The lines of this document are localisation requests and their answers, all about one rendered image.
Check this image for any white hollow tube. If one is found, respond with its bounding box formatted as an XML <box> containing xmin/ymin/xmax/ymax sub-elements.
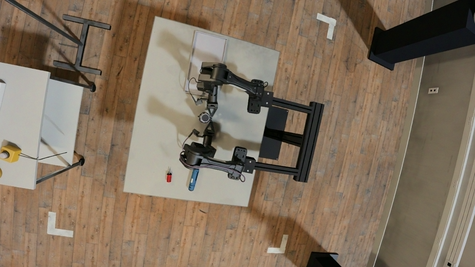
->
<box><xmin>200</xmin><ymin>113</ymin><xmax>209</xmax><ymax>122</ymax></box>

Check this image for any red screwdriver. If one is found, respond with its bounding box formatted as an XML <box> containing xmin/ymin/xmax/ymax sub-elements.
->
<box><xmin>167</xmin><ymin>168</ymin><xmax>172</xmax><ymax>182</ymax></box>

